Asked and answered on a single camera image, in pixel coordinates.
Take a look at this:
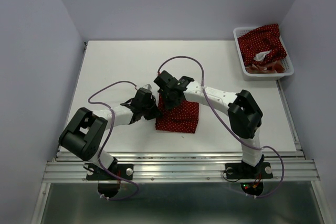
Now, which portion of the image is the red polka dot skirt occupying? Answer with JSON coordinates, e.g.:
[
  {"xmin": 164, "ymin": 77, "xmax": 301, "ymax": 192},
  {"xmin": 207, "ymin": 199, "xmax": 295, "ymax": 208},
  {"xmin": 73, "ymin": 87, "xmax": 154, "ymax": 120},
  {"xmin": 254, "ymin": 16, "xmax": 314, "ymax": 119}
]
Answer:
[
  {"xmin": 155, "ymin": 95, "xmax": 200, "ymax": 134},
  {"xmin": 238, "ymin": 24, "xmax": 287, "ymax": 66}
]

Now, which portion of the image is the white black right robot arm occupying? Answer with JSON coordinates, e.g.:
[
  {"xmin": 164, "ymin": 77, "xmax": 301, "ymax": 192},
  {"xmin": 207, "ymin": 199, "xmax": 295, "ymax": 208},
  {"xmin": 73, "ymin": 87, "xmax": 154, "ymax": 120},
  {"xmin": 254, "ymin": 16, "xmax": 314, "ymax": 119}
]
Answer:
[{"xmin": 154, "ymin": 71, "xmax": 264, "ymax": 177}]

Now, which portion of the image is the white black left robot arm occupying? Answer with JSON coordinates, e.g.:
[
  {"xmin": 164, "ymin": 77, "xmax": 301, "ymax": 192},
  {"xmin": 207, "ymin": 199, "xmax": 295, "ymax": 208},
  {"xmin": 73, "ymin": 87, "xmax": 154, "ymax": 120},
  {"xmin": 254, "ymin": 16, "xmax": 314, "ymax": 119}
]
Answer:
[{"xmin": 59, "ymin": 84, "xmax": 161, "ymax": 179}]

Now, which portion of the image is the red plaid skirt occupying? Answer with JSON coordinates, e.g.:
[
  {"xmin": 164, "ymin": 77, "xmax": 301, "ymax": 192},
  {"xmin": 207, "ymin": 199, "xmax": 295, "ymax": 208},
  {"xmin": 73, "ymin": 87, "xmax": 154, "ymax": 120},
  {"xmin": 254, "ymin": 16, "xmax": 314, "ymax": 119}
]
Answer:
[{"xmin": 245, "ymin": 61, "xmax": 285, "ymax": 74}]

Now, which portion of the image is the red polka dot skirt in basket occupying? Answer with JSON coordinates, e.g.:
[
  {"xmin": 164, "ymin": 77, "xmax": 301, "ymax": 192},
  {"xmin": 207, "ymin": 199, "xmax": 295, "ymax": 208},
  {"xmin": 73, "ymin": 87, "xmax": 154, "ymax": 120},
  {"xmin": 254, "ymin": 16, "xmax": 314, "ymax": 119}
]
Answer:
[{"xmin": 238, "ymin": 24, "xmax": 287, "ymax": 66}]

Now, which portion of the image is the white plastic basket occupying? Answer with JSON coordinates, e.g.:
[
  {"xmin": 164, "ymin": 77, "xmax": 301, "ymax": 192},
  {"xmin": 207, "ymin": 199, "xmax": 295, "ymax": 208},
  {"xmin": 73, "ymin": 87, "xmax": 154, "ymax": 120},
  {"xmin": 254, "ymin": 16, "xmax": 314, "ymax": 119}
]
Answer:
[{"xmin": 233, "ymin": 24, "xmax": 294, "ymax": 81}]

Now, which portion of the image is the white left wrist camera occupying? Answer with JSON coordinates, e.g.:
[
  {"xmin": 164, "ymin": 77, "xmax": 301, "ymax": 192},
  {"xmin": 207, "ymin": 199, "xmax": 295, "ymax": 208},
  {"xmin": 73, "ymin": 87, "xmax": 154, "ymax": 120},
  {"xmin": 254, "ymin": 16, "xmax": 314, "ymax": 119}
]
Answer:
[{"xmin": 143, "ymin": 84, "xmax": 152, "ymax": 91}]

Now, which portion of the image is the aluminium mounting rail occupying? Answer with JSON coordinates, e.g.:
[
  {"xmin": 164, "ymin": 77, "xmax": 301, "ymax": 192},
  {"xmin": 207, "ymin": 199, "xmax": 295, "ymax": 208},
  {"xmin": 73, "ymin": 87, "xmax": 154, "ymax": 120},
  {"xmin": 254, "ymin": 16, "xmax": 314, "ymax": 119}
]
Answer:
[{"xmin": 43, "ymin": 151, "xmax": 320, "ymax": 183}]

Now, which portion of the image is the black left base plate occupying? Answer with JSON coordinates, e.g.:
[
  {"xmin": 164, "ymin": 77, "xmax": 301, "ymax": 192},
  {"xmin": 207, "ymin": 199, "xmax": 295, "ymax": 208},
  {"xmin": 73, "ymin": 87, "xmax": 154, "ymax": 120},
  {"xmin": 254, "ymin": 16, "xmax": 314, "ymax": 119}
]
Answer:
[{"xmin": 83, "ymin": 163, "xmax": 134, "ymax": 181}]

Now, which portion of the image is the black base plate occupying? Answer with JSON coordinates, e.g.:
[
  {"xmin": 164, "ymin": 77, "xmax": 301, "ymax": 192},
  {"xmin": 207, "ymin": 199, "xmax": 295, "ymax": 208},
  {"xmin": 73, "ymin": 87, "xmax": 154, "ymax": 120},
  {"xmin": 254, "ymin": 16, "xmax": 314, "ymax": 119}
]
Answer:
[
  {"xmin": 83, "ymin": 163, "xmax": 134, "ymax": 181},
  {"xmin": 224, "ymin": 162, "xmax": 273, "ymax": 180}
]

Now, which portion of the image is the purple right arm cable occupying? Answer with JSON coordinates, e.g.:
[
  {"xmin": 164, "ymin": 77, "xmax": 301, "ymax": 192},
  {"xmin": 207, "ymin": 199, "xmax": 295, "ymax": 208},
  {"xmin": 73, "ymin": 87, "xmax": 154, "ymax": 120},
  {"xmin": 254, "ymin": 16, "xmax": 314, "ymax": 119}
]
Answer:
[{"xmin": 157, "ymin": 56, "xmax": 286, "ymax": 200}]

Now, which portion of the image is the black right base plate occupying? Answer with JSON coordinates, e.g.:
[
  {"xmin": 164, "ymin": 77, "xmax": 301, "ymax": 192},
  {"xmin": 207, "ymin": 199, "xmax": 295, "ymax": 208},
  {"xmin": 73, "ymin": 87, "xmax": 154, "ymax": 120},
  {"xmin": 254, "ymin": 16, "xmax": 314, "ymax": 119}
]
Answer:
[{"xmin": 224, "ymin": 162, "xmax": 273, "ymax": 180}]

